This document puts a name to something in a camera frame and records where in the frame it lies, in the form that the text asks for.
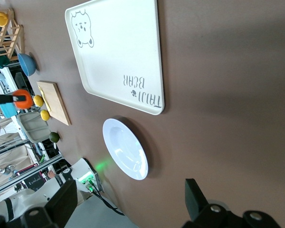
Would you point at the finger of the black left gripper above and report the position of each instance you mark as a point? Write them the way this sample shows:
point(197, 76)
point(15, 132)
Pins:
point(2, 99)

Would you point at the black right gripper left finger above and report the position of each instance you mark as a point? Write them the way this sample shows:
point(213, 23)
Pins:
point(57, 209)

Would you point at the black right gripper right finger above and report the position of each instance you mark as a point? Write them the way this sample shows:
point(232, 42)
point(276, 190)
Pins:
point(197, 204)

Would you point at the orange fruit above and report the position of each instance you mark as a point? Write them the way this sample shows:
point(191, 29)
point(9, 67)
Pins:
point(25, 104)

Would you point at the white round plate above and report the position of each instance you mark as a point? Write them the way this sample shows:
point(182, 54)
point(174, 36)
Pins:
point(126, 149)

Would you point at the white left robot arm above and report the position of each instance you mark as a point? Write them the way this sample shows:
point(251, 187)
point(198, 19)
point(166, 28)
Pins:
point(83, 169)

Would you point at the cyan box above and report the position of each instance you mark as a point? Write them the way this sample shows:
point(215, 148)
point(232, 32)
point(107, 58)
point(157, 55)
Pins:
point(7, 109)

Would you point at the yellow lemon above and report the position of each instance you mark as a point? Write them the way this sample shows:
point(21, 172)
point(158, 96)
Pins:
point(38, 101)
point(44, 115)

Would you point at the dark green cup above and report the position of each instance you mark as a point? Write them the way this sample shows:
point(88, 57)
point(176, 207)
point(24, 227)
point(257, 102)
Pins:
point(0, 62)

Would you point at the blue bowl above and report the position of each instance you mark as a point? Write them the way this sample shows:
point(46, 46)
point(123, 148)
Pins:
point(26, 65)

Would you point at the grey plastic bin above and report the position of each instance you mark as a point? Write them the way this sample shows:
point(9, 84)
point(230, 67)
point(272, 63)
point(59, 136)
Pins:
point(35, 126)

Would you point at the yellow plastic fork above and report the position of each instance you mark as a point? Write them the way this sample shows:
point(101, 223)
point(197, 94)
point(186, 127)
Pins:
point(47, 104)

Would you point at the wooden cutting board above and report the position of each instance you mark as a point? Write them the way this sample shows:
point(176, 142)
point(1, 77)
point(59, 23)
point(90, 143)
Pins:
point(58, 104)

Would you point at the wooden dish rack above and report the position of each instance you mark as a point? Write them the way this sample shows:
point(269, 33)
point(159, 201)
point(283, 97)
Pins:
point(13, 40)

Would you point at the dark green lime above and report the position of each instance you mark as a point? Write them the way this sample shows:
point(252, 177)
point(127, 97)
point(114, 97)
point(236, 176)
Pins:
point(54, 137)

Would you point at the brown table cover mat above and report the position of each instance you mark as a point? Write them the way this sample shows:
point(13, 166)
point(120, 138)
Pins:
point(228, 95)

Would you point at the cream bear print tray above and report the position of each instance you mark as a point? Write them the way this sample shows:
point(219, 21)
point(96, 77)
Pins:
point(118, 52)

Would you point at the aluminium frame bar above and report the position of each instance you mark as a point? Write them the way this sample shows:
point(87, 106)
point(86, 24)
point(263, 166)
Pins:
point(26, 172)

